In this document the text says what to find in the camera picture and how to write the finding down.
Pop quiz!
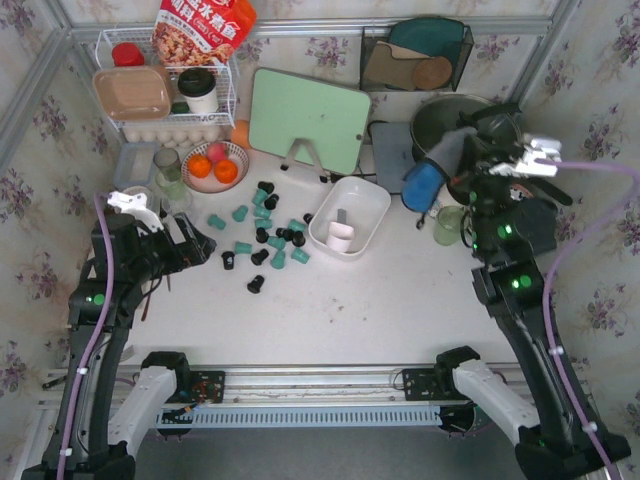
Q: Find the grey induction cooker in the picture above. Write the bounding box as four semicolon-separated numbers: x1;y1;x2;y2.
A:
368;120;415;195

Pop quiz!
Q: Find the teal capsule front middle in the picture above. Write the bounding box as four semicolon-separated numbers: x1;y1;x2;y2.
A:
270;250;286;270

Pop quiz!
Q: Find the round cork coaster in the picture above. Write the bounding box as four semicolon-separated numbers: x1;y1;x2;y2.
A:
412;56;453;90

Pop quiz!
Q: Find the red snack bag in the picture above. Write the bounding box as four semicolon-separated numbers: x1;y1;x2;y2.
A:
151;0;257;67

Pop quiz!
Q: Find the egg tray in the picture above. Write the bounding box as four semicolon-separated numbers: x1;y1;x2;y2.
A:
122;126;228;148

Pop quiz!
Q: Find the black capsule top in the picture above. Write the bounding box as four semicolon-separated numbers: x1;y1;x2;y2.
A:
257;181;275;195

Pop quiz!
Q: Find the clear drinking glass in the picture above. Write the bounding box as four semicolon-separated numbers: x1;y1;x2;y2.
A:
161;180;193;215

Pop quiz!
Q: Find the green cutting board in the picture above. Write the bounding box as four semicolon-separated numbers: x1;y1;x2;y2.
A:
249;68;371;175

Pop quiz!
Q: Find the teal capsule front right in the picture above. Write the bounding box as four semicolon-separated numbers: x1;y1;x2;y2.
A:
291;247;310;264

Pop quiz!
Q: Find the teal capsule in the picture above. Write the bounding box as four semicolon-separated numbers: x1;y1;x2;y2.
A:
270;250;286;270
267;236;287;250
291;247;310;264
252;189;269;206
232;205;248;223
234;241;253;255
207;214;226;230

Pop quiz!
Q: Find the green glass cup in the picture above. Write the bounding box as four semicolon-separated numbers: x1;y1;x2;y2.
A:
433;206;465;246

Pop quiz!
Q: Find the blue oven mitt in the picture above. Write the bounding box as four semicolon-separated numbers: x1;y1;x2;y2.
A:
401;159;447;213

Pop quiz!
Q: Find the teal capsule upper left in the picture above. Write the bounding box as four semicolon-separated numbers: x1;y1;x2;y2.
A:
232;205;248;223

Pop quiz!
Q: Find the white wire rack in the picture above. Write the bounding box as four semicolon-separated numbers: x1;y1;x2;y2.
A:
92;27;239;129

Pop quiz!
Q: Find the black capsule lone front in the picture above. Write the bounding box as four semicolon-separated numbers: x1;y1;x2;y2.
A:
247;275;265;294

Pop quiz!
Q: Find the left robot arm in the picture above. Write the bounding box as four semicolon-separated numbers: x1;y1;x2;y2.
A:
21;213;216;479

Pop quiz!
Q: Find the teal capsule far left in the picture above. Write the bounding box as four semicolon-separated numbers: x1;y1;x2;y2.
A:
207;214;226;230

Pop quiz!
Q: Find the white plastic storage basket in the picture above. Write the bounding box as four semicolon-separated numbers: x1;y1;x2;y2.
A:
308;176;391;262

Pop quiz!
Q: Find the fruit plate with oranges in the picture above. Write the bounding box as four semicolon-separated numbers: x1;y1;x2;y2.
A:
181;141;249;194

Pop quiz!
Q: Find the red lid jar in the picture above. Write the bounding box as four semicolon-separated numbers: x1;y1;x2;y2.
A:
111;42;145;67

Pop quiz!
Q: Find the black mesh organizer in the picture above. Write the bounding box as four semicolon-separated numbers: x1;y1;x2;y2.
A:
359;16;474;92

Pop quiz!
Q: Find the teal capsule top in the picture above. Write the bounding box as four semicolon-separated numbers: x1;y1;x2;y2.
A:
252;189;269;206

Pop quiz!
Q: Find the beige plastic container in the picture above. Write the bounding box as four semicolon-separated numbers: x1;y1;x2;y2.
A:
93;65;174;122

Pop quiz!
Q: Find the black frying pan with lid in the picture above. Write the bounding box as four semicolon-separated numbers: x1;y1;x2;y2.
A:
410;95;573;208

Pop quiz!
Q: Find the teal capsule left centre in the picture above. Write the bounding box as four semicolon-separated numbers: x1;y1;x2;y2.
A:
234;241;253;255

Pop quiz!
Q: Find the clear container blue lid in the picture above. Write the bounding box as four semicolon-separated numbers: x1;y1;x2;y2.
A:
113;142;159;190

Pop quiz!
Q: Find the white cup black lid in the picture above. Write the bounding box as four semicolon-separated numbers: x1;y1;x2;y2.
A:
177;67;219;114

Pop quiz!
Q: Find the grey microfibre cloth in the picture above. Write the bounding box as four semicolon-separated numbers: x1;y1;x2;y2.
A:
426;127;477;177

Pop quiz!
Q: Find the green tinted glass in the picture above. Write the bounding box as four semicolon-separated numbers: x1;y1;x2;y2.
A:
153;148;183;193

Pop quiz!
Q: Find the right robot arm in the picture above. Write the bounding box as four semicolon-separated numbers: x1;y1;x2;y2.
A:
450;134;631;479

